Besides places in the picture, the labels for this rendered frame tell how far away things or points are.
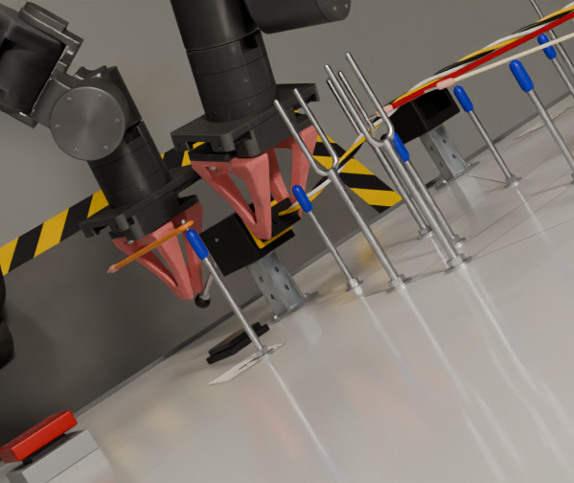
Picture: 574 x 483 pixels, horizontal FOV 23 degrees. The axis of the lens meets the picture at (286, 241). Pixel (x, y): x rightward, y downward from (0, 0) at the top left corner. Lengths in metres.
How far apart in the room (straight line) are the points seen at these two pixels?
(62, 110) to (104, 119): 0.03
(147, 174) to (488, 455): 0.75
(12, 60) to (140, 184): 0.14
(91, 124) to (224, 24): 0.14
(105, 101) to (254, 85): 0.12
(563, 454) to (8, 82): 0.81
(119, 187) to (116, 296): 1.37
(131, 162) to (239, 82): 0.17
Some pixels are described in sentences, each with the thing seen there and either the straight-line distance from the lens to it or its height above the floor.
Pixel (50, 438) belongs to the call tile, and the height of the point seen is 1.13.
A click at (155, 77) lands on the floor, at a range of 2.90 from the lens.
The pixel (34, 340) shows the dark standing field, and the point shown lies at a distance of 2.47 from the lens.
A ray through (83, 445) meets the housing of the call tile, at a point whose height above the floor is 1.12.
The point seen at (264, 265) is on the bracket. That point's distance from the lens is 1.10.
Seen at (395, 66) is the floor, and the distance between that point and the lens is 2.92.
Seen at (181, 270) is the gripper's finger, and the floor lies 1.06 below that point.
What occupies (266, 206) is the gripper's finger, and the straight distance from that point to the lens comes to 1.04.
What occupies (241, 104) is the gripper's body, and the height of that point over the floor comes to 1.25.
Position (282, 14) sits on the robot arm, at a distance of 0.98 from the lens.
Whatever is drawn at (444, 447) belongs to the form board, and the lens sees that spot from 0.47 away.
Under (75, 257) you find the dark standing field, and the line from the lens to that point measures 2.58.
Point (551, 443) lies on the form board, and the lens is 0.41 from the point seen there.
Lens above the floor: 1.96
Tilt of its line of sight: 49 degrees down
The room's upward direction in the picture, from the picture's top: straight up
